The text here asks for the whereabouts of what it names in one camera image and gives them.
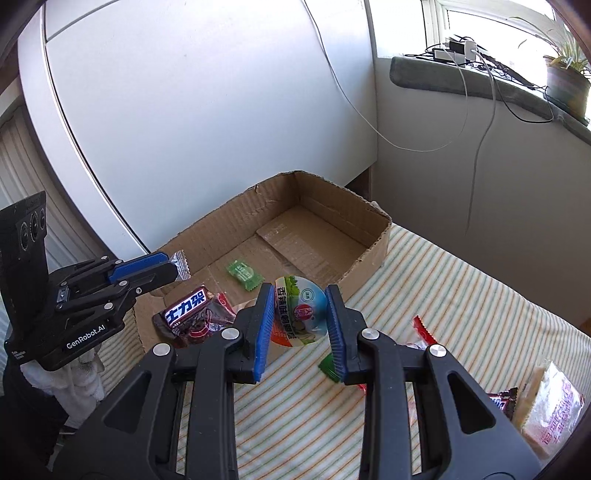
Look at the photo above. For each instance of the white wardrobe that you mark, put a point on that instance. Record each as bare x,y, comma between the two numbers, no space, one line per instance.
184,92

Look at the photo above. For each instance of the potted spider plant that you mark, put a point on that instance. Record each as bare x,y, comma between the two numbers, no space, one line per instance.
565,78

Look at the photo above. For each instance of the green candy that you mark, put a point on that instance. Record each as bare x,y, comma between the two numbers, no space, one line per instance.
244,274
327,365

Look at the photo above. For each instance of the striped bed sheet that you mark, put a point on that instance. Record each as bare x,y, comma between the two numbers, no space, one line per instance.
438,286

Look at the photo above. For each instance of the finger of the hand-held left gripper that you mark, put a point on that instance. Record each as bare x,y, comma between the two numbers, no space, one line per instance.
138,267
154,279

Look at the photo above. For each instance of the white framed window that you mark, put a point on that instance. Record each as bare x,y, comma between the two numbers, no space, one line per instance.
489,21

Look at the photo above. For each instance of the dark red-edged snack packet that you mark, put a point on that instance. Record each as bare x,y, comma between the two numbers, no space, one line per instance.
205,321

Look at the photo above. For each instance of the person's left forearm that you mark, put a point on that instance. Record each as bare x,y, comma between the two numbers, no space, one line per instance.
32,415

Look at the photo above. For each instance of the brown cardboard box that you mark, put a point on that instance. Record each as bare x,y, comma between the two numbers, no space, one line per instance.
300,230

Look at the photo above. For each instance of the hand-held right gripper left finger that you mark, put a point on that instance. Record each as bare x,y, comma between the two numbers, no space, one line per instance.
261,332

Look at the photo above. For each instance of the round jelly cup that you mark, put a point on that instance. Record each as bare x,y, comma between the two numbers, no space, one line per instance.
300,309

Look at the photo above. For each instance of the person's left hand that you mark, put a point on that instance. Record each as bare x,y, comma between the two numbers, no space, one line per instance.
69,378

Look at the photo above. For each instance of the packaged sliced bread loaf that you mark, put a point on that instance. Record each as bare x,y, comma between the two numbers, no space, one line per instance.
554,406

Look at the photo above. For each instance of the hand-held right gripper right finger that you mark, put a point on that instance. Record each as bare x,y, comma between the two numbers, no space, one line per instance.
334,332

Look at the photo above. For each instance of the beige ribbed panel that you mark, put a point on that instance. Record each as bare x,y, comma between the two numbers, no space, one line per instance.
27,175

